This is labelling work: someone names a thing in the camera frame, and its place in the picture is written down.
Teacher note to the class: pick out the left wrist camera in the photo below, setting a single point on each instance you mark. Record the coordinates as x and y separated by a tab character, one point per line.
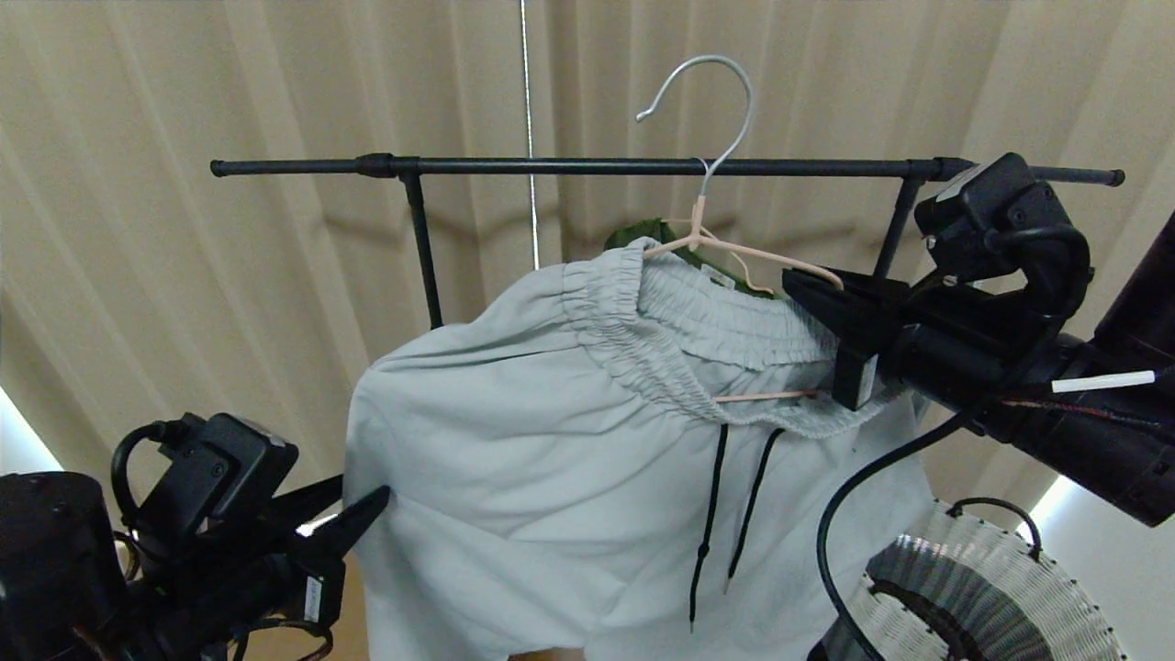
216	477

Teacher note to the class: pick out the green long-sleeved shirt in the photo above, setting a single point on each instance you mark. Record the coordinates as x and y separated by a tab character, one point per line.
656	229

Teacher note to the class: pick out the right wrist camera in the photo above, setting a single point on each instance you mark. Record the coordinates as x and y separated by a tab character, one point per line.
1001	216

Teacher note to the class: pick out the white laundry basket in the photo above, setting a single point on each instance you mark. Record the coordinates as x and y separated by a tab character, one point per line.
991	588

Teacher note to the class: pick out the pale grey printed garment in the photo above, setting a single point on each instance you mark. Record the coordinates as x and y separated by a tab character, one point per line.
551	477

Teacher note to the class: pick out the black clothes rack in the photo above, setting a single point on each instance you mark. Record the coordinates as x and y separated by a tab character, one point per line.
551	166

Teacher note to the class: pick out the pink clothes hanger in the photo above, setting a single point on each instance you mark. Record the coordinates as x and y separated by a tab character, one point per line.
734	138
748	275

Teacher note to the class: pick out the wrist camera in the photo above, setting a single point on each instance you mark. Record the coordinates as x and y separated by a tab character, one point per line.
1001	216
216	477

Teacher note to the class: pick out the beige curtain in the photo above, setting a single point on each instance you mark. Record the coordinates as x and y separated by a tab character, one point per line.
138	229

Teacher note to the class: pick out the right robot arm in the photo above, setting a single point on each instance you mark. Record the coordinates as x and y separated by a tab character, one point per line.
1102	422

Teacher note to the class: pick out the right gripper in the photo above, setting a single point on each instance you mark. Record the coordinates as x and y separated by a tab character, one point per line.
955	353

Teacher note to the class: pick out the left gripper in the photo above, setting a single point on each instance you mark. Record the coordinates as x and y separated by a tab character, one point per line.
229	597

